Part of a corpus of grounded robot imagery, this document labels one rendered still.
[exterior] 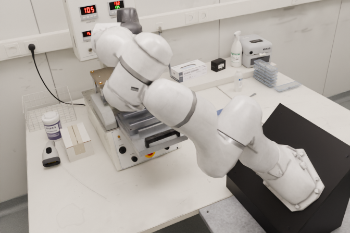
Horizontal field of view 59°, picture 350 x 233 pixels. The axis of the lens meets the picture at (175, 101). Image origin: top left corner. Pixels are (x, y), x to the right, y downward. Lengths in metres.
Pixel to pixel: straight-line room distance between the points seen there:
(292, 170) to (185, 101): 0.48
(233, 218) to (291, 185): 0.30
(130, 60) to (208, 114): 0.23
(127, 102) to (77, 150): 0.84
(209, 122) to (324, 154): 0.48
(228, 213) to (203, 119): 0.58
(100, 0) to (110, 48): 0.77
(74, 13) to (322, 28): 2.16
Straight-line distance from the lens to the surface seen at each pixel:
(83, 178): 1.51
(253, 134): 0.91
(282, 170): 1.06
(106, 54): 0.83
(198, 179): 1.41
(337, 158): 1.14
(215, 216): 1.27
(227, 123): 0.88
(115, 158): 1.47
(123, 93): 0.78
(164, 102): 0.72
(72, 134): 1.65
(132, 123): 1.36
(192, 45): 2.30
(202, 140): 0.83
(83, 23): 1.58
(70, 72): 2.10
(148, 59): 0.75
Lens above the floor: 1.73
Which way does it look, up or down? 30 degrees down
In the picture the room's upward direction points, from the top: 4 degrees counter-clockwise
